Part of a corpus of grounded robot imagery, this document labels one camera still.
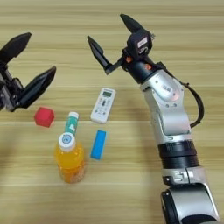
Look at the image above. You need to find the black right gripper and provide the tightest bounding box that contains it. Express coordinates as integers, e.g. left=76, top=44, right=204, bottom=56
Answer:
left=87, top=13, right=166, bottom=86

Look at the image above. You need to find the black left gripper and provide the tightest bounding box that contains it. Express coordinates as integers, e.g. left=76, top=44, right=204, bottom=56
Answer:
left=0, top=31, right=58, bottom=114

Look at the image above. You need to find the red cube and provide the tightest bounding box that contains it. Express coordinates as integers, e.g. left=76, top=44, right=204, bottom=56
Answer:
left=33, top=106, right=56, bottom=129

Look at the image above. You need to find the orange juice bottle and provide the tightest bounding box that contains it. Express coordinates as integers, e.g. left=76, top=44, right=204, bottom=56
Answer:
left=53, top=131, right=87, bottom=185

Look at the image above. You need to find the right gripper labelled black box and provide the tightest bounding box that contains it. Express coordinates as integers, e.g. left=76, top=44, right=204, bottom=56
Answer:
left=126, top=28, right=155, bottom=61

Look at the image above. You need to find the white remote control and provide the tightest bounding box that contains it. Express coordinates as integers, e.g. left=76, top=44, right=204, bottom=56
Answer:
left=89, top=87, right=117, bottom=125

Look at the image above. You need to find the white and green tube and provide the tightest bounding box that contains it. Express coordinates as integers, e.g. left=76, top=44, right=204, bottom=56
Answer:
left=63, top=111, right=81, bottom=137

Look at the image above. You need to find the blue rectangular block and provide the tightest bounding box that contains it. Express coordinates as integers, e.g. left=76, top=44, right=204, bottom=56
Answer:
left=89, top=129, right=108, bottom=161

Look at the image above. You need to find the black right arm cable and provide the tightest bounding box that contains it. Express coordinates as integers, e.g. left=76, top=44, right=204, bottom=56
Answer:
left=179, top=81, right=206, bottom=129

